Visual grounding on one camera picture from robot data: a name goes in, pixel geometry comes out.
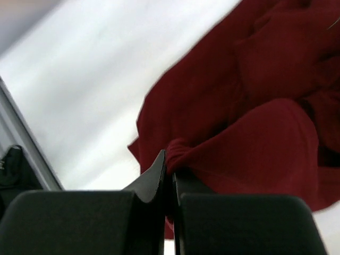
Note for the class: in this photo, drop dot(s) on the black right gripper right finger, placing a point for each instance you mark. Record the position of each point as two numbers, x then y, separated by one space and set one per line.
210 223

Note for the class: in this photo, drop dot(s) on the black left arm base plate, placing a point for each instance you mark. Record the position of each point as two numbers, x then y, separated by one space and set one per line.
17 176

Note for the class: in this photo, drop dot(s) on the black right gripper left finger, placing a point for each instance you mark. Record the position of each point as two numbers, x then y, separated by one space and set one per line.
129 221

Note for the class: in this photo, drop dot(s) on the dark maroon t shirt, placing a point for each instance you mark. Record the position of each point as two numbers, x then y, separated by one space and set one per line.
254 106

